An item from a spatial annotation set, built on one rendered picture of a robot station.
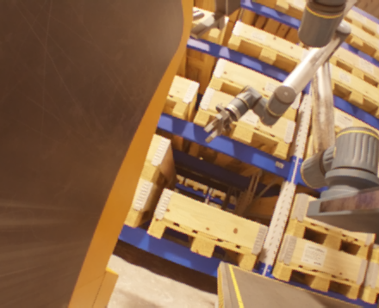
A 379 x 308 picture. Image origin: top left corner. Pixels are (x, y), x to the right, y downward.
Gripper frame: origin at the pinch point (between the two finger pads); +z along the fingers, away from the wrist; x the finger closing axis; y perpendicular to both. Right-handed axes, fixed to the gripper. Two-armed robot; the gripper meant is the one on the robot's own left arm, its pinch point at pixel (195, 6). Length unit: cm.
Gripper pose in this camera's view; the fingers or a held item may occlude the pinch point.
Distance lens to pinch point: 49.7
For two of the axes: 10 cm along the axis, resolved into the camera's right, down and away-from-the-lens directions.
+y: -6.9, -6.6, 2.8
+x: -1.4, -2.6, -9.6
